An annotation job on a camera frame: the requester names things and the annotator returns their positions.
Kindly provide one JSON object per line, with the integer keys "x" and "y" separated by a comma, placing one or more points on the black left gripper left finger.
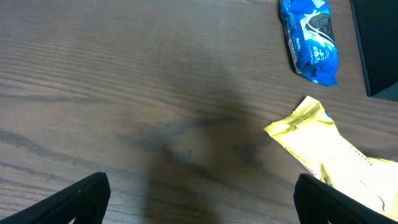
{"x": 84, "y": 202}

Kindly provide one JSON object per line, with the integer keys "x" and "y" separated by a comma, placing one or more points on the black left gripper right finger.
{"x": 318, "y": 203}

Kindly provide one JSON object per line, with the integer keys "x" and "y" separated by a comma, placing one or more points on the blue Oreo cookie pack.
{"x": 308, "y": 29}

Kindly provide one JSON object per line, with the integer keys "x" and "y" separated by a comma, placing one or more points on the small yellow snack packet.
{"x": 311, "y": 136}

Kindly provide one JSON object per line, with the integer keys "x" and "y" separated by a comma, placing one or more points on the black open gift box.
{"x": 375, "y": 24}

